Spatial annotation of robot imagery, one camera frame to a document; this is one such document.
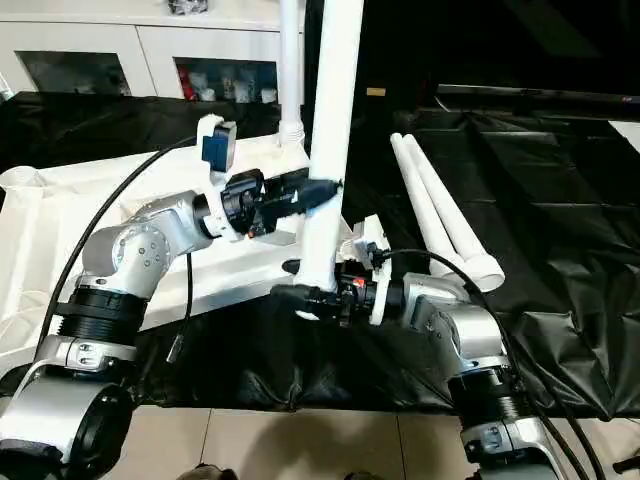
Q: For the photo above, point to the white plastic table leg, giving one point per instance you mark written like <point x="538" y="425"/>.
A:
<point x="332" y="100"/>
<point x="291" y="75"/>
<point x="422" y="210"/>
<point x="450" y="220"/>

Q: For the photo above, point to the black object on floor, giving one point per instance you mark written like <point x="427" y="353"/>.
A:
<point x="627" y="465"/>

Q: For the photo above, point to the dark object on cabinet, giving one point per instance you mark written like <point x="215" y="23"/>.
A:
<point x="187" y="6"/>

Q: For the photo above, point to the white glass-door cabinet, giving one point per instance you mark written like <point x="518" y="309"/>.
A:
<point x="150" y="40"/>

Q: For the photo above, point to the small yellow label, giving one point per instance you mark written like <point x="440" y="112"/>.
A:
<point x="376" y="92"/>

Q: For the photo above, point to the dark brown round object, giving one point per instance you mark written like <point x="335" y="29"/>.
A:
<point x="207" y="472"/>

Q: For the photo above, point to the black backdrop cloth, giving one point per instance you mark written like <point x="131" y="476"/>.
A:
<point x="500" y="40"/>

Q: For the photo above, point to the black horizontal bar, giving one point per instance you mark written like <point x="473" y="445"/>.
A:
<point x="540" y="95"/>

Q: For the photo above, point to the red white bottle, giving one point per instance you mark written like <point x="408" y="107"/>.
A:
<point x="186" y="85"/>

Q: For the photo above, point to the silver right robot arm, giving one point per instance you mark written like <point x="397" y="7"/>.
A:
<point x="450" y="320"/>

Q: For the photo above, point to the small white jar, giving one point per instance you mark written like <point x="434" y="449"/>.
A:
<point x="268" y="95"/>

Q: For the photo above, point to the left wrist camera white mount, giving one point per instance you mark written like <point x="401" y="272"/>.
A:
<point x="217" y="145"/>

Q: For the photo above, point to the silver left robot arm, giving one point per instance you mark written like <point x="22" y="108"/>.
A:
<point x="140" y="250"/>

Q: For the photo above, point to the black glossy mat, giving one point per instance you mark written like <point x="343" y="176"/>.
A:
<point x="550" y="200"/>

